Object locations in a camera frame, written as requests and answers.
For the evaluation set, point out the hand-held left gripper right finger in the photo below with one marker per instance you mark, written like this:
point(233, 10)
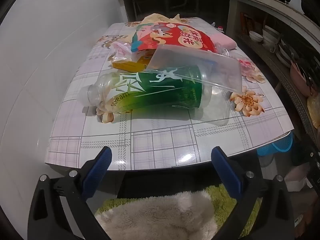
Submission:
point(225, 170)

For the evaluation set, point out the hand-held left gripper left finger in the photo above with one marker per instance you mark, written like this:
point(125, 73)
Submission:
point(100, 170)

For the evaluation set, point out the blue plastic basket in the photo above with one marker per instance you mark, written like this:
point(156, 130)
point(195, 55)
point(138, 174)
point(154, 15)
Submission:
point(282, 145)

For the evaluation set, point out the green label plastic bottle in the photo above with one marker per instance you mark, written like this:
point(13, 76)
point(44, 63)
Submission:
point(175, 90)

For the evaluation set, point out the pink plastic wrapper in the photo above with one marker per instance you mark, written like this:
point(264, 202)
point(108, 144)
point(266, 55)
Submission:
point(121, 50)

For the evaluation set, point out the red snack bag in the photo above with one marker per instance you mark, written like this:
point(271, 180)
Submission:
point(175, 35)

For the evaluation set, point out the grey perforated shelf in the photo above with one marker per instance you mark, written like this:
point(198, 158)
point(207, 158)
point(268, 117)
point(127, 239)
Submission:
point(297, 110)

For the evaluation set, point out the yellow plastic bag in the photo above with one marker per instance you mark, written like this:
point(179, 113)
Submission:
point(314, 112)

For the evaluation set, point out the yellow cardboard box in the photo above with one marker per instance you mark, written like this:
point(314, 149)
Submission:
point(130, 66)

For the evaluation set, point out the pink plastic basin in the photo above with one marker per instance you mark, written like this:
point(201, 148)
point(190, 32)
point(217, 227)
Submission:
point(300, 77)

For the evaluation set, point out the pink folded cloth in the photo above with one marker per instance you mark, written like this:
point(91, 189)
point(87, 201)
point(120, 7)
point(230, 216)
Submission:
point(225, 41)

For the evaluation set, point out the white bowl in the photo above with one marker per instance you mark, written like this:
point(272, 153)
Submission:
point(256, 36)

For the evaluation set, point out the stack of white bowls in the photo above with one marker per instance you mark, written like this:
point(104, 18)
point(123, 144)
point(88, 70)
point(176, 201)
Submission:
point(271, 37)

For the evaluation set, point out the red brown packets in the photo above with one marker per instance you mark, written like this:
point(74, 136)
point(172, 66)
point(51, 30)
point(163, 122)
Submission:
point(247, 22)

